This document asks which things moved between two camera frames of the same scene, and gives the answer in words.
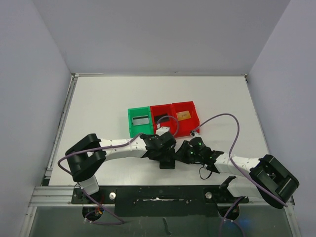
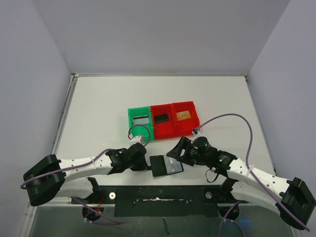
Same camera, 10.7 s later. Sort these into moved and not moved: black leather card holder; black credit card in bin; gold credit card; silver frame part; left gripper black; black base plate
Moved: left gripper black; black leather card holder
Not moved: silver frame part; gold credit card; black credit card in bin; black base plate
